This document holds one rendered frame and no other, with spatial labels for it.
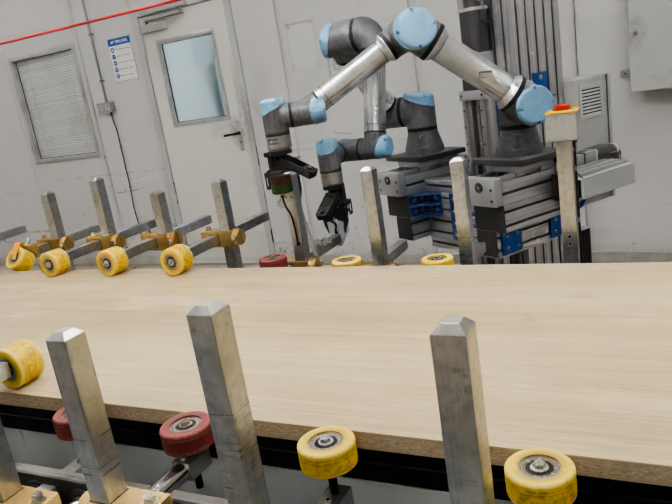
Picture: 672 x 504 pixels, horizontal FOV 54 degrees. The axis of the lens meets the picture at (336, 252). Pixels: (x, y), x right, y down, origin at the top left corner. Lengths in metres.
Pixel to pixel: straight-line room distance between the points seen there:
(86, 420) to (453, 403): 0.51
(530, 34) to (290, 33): 2.70
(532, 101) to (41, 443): 1.56
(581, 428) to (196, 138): 4.88
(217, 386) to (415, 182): 1.90
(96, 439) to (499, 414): 0.54
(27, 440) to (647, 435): 1.12
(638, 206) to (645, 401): 3.41
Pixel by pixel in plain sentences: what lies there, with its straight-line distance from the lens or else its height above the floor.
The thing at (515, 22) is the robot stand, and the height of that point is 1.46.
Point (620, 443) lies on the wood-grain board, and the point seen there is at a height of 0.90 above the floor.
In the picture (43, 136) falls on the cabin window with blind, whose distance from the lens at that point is 6.92.
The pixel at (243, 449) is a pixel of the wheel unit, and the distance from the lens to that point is 0.81.
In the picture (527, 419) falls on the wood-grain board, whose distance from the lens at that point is 0.94.
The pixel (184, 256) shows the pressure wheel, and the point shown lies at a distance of 1.93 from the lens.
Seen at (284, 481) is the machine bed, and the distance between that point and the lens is 1.11.
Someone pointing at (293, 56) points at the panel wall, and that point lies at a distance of 4.95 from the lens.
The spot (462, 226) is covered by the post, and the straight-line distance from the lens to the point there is 1.75.
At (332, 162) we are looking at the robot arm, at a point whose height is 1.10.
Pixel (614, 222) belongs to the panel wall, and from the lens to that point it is 4.39.
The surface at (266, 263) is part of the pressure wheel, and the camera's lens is 1.88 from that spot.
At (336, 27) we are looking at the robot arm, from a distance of 2.38.
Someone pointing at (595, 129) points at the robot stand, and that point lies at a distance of 2.72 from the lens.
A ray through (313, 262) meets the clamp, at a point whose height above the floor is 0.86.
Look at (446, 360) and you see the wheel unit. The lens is 0.63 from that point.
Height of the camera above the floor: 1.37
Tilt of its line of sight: 15 degrees down
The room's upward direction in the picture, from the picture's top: 9 degrees counter-clockwise
